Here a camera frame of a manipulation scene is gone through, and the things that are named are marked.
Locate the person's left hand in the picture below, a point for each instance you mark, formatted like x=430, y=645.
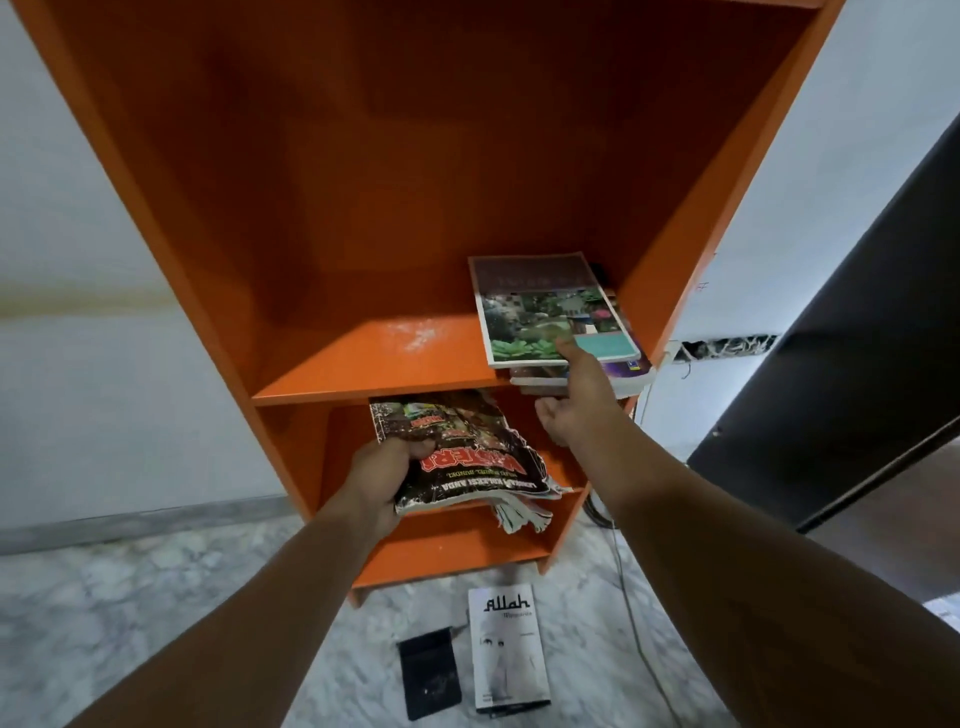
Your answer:
x=375, y=487

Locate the person's right hand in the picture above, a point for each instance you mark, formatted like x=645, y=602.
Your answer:
x=592, y=409

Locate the dark worn comic magazine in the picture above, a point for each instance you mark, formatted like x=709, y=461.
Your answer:
x=472, y=457

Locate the green photo cover book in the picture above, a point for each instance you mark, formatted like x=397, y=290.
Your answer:
x=540, y=307

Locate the black display stand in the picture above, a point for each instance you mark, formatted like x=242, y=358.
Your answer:
x=429, y=675

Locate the white cover book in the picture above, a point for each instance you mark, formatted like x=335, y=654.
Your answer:
x=510, y=660

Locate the orange wooden bookshelf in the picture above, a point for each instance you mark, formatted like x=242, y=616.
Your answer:
x=337, y=150

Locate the person's left forearm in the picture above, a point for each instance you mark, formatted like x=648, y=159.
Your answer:
x=247, y=637

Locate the person's right forearm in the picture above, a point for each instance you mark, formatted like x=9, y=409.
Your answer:
x=787, y=600

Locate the dark brown cabinet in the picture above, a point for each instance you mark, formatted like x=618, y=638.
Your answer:
x=840, y=375

